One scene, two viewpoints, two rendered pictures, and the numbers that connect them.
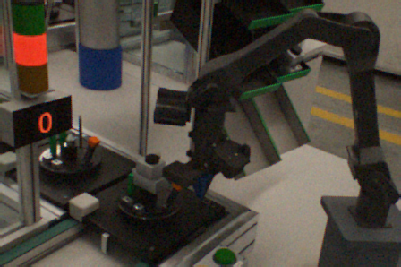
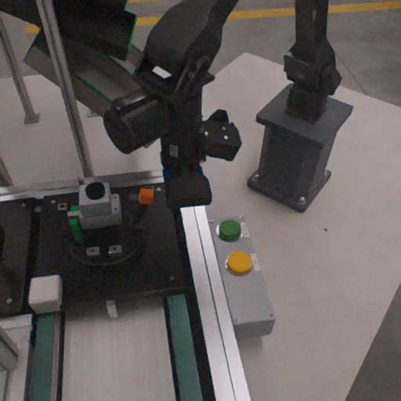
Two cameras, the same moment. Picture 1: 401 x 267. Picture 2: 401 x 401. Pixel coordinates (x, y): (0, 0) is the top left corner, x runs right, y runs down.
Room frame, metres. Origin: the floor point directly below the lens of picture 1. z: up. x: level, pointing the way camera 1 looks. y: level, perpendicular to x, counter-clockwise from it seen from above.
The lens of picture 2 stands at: (0.58, 0.31, 1.56)
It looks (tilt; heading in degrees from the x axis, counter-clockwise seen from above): 48 degrees down; 316
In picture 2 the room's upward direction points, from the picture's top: straight up
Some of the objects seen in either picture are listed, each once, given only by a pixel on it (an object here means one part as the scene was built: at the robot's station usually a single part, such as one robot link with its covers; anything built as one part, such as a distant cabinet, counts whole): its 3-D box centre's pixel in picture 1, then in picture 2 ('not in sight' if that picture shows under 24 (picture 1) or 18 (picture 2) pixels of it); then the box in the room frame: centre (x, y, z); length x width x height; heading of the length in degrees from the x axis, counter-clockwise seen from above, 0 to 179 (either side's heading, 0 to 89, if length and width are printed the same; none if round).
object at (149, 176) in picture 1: (148, 169); (92, 204); (1.00, 0.12, 1.06); 0.08 x 0.04 x 0.07; 56
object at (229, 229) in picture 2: (225, 258); (229, 231); (0.86, -0.06, 0.96); 0.04 x 0.04 x 0.02
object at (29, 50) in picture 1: (30, 47); not in sight; (0.91, 0.31, 1.33); 0.05 x 0.05 x 0.05
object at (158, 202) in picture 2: (149, 210); (108, 240); (0.99, 0.11, 0.96); 0.24 x 0.24 x 0.02; 55
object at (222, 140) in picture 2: (229, 156); (216, 135); (0.89, -0.05, 1.17); 0.07 x 0.07 x 0.06; 53
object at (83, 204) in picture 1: (83, 207); (46, 294); (0.97, 0.24, 0.97); 0.05 x 0.05 x 0.04; 55
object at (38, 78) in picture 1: (32, 74); not in sight; (0.91, 0.31, 1.28); 0.05 x 0.05 x 0.05
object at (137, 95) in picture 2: (188, 99); (155, 94); (0.92, 0.04, 1.27); 0.12 x 0.08 x 0.11; 89
